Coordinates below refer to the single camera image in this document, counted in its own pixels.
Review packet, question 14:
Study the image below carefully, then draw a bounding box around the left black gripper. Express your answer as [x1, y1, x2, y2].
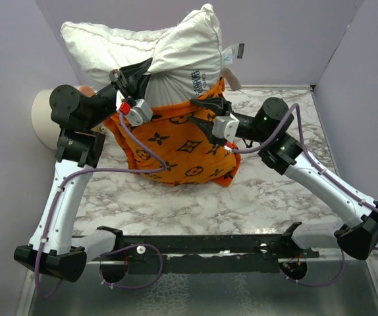
[84, 56, 155, 130]

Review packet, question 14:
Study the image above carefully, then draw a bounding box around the orange patterned pillowcase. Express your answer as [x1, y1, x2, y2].
[103, 77, 242, 188]

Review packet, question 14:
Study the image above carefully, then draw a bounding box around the white pillow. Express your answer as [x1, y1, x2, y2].
[61, 3, 225, 107]

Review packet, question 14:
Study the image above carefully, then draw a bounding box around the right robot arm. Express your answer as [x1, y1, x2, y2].
[190, 97, 378, 260]

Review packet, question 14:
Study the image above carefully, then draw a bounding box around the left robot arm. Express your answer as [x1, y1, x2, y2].
[14, 59, 152, 282]

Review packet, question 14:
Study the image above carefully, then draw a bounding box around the white pillow care label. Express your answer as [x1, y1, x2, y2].
[221, 42, 246, 92]

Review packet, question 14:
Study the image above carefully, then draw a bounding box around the white cylinder with pegs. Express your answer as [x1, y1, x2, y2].
[31, 88, 61, 151]

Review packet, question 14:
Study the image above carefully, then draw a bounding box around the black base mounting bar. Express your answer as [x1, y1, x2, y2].
[98, 223, 319, 275]

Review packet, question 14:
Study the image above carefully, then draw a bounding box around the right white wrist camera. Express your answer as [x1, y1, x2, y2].
[211, 114, 240, 152]

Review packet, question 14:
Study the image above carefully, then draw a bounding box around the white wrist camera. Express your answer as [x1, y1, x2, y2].
[116, 96, 153, 126]
[211, 114, 240, 152]

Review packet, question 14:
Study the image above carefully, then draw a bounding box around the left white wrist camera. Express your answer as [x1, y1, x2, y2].
[116, 96, 153, 126]

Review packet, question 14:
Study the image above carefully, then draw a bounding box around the aluminium rail frame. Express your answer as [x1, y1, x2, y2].
[29, 246, 378, 264]

